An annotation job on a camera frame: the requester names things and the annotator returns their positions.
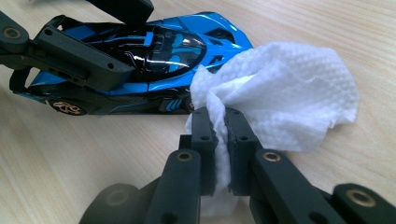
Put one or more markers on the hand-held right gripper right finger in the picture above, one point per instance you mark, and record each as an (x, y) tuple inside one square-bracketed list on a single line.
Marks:
[(241, 155)]

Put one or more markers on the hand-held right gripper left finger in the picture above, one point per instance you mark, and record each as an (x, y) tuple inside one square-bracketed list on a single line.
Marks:
[(205, 161)]

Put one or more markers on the white wet wipe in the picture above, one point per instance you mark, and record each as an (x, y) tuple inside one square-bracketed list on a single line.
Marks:
[(280, 93)]

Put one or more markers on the blue and black toy car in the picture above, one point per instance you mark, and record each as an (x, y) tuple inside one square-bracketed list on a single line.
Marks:
[(218, 40)]

